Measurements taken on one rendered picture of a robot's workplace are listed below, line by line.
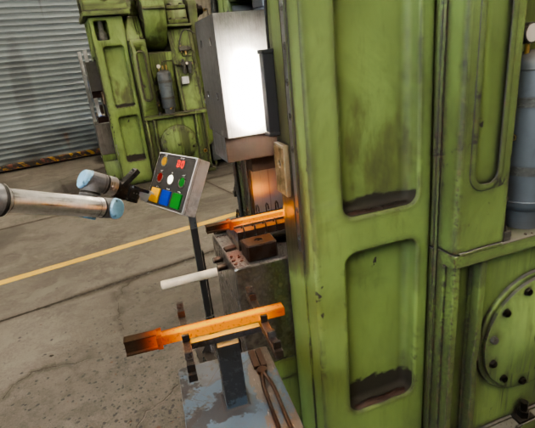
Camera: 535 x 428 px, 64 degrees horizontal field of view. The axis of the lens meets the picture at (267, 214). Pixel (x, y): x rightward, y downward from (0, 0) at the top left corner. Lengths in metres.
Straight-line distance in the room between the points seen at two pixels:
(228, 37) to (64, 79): 8.18
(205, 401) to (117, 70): 5.64
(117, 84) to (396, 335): 5.53
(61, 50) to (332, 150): 8.59
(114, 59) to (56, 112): 3.25
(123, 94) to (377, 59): 5.46
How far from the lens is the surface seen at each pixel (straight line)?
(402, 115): 1.46
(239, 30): 1.52
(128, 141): 6.65
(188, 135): 6.65
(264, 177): 1.93
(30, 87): 9.53
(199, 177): 2.10
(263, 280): 1.62
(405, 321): 1.74
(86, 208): 1.88
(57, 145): 9.63
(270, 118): 1.40
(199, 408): 1.36
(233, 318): 1.19
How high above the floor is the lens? 1.63
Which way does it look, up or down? 20 degrees down
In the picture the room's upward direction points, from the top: 6 degrees counter-clockwise
